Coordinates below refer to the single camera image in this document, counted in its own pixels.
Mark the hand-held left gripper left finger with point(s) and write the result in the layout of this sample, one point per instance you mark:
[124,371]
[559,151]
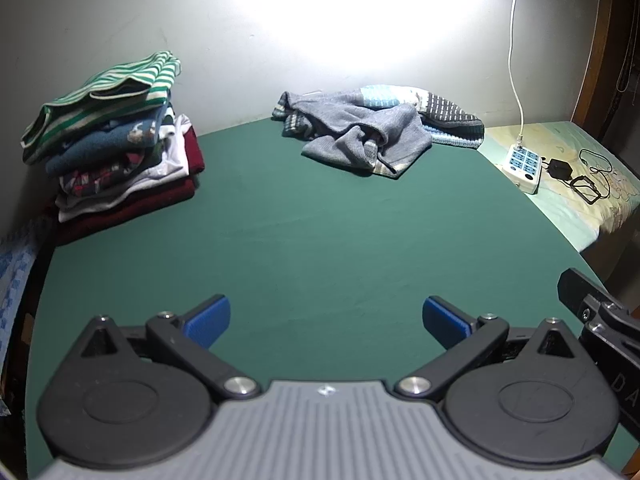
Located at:
[210,317]

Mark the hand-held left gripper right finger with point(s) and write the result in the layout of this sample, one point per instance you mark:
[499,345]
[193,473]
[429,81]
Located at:
[442,320]

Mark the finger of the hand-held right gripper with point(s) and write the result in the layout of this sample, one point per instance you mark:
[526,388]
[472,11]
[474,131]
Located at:
[580,292]

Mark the grey knit sweater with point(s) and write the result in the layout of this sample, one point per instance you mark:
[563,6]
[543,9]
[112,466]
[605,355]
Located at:
[350,125]

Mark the stack of folded clothes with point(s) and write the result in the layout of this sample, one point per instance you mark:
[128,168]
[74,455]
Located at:
[150,200]

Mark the black charger adapter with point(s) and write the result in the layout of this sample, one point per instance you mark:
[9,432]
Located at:
[560,169]

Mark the white power strip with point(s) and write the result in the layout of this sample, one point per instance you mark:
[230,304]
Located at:
[522,165]

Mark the white shirt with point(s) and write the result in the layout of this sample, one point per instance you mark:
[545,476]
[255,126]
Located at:
[170,160]

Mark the plaid shirt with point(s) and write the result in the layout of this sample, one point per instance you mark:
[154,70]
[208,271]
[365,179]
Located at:
[95,180]

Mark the blue patterned cloth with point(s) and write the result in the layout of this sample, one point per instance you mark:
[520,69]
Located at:
[15,280]

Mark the blue knit sweater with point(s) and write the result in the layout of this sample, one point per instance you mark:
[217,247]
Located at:
[100,145]

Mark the green striped shirt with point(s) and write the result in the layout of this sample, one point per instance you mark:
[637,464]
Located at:
[75,115]

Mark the black rectangular frame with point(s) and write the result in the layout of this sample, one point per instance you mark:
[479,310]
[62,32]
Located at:
[575,183]

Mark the wooden door frame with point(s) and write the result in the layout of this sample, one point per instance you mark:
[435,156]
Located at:
[600,60]

